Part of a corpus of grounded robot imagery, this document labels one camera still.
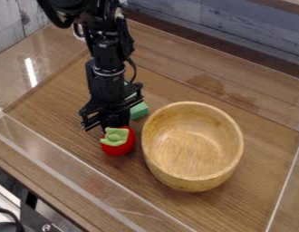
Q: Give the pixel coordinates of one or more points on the clear acrylic enclosure wall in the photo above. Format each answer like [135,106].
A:
[109,194]

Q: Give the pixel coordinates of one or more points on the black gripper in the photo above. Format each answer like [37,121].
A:
[111,96]

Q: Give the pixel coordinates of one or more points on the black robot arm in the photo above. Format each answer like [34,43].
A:
[98,21]

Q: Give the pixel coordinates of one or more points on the wooden bowl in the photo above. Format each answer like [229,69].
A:
[191,144]

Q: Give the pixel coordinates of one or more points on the clear acrylic corner bracket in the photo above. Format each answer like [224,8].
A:
[77,32]

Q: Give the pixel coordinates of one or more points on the green rectangular block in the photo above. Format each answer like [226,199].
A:
[138,111]

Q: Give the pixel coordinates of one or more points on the red plush strawberry toy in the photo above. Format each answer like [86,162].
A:
[117,141]

